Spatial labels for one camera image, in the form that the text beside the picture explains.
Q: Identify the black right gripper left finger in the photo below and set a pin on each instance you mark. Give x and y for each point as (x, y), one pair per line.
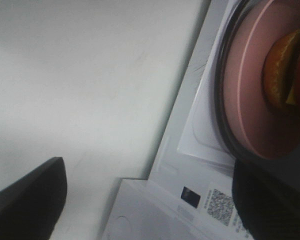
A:
(31, 206)

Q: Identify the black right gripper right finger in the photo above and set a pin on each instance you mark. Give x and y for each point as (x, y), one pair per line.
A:
(262, 212)

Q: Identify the pink round plate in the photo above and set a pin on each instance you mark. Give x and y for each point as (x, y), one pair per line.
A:
(259, 128)

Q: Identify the burger with lettuce and cheese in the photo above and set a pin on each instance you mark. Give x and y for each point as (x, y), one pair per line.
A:
(281, 73)

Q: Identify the white warning label sticker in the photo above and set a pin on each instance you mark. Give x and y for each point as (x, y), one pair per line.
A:
(220, 210)

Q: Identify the white microwave oven body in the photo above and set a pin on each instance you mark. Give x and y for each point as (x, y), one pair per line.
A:
(191, 155)

